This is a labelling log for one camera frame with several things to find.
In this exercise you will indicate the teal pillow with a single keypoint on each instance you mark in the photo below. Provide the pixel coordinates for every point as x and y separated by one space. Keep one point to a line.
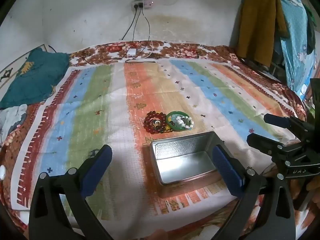
35 77

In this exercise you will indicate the white charger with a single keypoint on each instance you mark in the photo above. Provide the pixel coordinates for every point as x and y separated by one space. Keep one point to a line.
131 52

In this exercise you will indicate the mustard garment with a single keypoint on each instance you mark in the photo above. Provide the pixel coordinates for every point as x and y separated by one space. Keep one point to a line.
257 25

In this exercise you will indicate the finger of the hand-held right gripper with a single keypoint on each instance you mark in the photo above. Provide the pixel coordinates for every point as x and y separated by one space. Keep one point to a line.
277 121
265 142

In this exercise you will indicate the dark metal rack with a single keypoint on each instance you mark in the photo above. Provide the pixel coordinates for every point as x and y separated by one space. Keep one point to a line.
275 66

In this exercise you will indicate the dark green garment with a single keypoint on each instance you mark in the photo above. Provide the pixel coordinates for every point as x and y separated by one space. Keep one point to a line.
311 27

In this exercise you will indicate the silver metal tin box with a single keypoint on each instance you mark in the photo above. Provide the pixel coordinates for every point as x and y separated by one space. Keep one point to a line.
185 165

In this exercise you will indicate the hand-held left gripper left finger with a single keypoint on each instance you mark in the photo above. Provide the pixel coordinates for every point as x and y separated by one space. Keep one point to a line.
97 170

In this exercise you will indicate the white power strip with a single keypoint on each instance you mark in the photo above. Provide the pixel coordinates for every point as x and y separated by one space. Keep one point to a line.
143 4

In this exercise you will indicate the white printed garment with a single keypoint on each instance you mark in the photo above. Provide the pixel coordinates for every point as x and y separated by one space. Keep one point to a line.
12 120

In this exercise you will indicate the striped colourful cloth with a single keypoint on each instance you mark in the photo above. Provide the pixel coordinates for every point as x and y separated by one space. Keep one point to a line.
100 105

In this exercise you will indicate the white round object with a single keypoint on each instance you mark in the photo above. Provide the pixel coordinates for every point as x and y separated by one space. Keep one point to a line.
2 173

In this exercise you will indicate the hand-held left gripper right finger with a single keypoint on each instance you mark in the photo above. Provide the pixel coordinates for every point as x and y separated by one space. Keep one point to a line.
227 170

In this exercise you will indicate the blue printed towel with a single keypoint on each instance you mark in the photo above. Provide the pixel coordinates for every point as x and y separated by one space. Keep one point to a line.
295 37

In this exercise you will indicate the green jade bangle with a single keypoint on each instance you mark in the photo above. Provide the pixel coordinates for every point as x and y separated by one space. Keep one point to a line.
172 113

